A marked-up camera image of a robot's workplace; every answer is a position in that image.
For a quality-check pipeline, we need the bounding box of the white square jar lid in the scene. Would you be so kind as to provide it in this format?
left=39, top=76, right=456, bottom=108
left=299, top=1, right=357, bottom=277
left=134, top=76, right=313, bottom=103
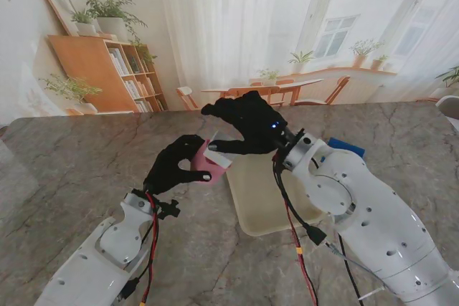
left=203, top=130, right=242, bottom=169

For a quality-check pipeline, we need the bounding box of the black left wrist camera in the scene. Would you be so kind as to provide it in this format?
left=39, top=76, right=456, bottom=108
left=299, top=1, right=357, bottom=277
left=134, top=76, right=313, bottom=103
left=157, top=199, right=180, bottom=220

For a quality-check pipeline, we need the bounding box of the blue scraper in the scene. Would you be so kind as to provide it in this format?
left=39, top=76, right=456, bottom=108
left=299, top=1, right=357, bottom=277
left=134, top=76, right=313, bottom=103
left=321, top=137, right=366, bottom=162

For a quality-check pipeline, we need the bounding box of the cream baking tray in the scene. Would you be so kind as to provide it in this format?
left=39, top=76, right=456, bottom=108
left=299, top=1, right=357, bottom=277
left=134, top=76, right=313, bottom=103
left=224, top=153, right=327, bottom=237

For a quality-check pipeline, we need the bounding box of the pink square jar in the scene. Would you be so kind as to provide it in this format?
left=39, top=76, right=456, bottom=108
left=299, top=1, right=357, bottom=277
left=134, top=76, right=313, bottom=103
left=189, top=139, right=230, bottom=185

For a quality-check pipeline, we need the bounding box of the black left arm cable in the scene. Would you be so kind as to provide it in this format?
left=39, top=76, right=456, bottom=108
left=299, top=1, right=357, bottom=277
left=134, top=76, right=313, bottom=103
left=121, top=212, right=158, bottom=302

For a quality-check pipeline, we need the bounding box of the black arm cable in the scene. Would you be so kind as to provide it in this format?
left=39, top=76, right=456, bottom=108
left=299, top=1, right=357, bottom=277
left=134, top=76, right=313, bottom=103
left=121, top=212, right=158, bottom=302
left=272, top=140, right=363, bottom=306

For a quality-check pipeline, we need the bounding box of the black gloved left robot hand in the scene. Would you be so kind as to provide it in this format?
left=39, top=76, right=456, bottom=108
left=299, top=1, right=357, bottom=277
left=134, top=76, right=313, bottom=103
left=142, top=134, right=213, bottom=196

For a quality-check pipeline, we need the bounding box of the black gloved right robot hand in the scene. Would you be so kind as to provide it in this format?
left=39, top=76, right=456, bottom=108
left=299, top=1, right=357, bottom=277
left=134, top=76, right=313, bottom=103
left=200, top=91, right=288, bottom=156

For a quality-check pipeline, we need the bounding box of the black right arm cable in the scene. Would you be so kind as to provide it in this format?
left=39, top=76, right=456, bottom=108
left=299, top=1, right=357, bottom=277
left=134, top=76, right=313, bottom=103
left=272, top=140, right=363, bottom=306

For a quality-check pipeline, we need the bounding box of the thin grey cable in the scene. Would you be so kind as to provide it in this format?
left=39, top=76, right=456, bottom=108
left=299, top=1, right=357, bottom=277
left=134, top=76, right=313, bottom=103
left=324, top=241, right=392, bottom=302

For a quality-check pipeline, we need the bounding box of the red left arm cable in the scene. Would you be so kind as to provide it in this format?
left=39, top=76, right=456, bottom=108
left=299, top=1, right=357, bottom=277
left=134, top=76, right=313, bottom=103
left=139, top=191, right=161, bottom=306

